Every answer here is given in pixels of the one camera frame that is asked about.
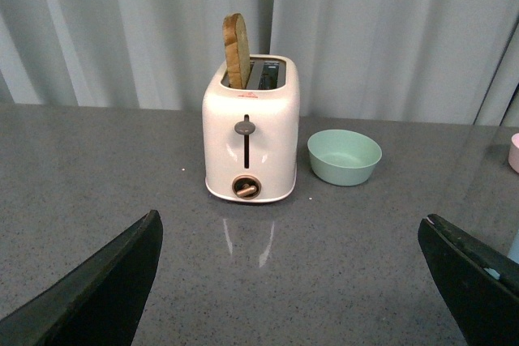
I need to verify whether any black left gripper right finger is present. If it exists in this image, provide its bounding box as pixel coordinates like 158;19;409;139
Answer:
418;214;518;345

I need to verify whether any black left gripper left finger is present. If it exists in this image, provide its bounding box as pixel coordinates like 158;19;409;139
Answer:
1;210;163;345

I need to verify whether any light blue cup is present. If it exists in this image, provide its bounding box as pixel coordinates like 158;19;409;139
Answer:
508;231;519;263

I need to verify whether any pink bowl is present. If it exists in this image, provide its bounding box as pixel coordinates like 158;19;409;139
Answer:
508;133;519;173

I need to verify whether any green bowl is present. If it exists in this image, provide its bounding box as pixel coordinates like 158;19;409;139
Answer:
307;129;382;186

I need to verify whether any white toaster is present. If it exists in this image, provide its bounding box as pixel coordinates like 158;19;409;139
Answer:
202;54;300;203

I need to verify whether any toasted bread slice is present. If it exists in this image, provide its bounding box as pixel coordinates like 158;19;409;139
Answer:
222;13;251;89

